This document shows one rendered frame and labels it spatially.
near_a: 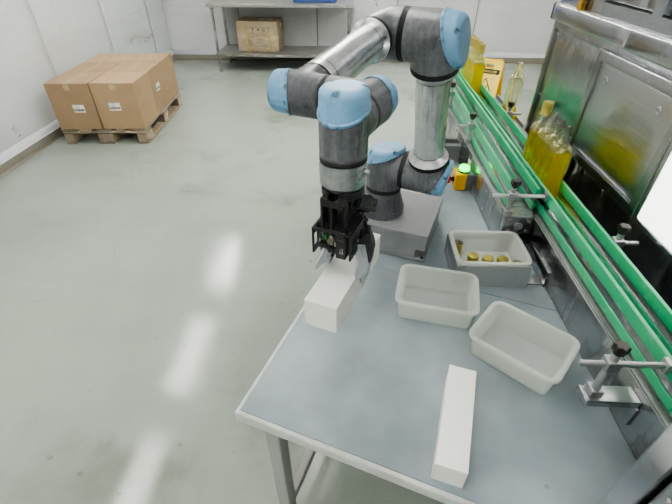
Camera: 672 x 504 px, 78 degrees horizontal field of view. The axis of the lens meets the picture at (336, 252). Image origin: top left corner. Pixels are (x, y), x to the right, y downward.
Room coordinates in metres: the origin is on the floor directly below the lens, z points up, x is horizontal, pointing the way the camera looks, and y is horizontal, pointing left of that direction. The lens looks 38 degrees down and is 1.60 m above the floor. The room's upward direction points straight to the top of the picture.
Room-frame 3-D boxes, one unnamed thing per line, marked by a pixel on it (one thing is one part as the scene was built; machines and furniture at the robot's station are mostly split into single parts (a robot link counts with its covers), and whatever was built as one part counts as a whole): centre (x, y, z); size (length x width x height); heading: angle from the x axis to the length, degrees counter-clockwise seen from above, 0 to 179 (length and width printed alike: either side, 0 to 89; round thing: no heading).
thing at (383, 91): (0.69, -0.04, 1.38); 0.11 x 0.11 x 0.08; 64
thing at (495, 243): (1.02, -0.47, 0.80); 0.22 x 0.17 x 0.09; 87
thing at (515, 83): (2.03, -0.85, 1.01); 0.06 x 0.06 x 0.26; 2
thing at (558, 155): (1.23, -0.71, 0.99); 0.06 x 0.06 x 0.21; 87
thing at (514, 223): (1.13, -0.60, 0.85); 0.09 x 0.04 x 0.07; 87
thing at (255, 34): (6.77, 1.11, 0.45); 0.62 x 0.44 x 0.40; 82
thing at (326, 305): (0.61, -0.02, 1.07); 0.24 x 0.06 x 0.06; 157
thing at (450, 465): (0.48, -0.25, 0.78); 0.24 x 0.06 x 0.06; 161
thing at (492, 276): (1.02, -0.50, 0.79); 0.27 x 0.17 x 0.08; 87
